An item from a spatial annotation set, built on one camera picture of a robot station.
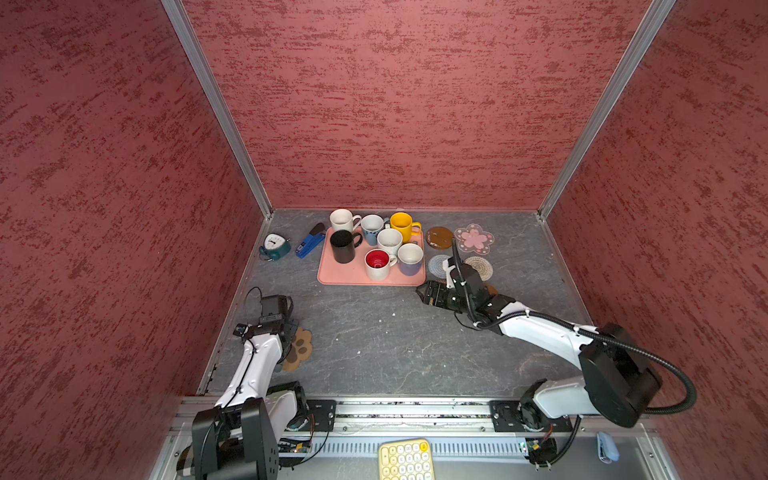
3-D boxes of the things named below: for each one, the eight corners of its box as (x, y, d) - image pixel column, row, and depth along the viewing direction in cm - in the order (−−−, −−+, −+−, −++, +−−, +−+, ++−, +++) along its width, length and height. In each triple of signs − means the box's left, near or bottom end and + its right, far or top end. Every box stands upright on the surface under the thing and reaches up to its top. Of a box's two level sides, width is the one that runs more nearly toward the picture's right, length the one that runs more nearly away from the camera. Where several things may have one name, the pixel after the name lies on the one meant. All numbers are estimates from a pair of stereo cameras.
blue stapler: (297, 256, 109) (294, 249, 105) (317, 228, 118) (315, 221, 115) (308, 260, 108) (306, 253, 104) (328, 231, 117) (327, 224, 113)
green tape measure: (261, 262, 107) (257, 254, 103) (269, 241, 113) (265, 233, 110) (286, 262, 107) (282, 255, 103) (292, 241, 113) (288, 233, 110)
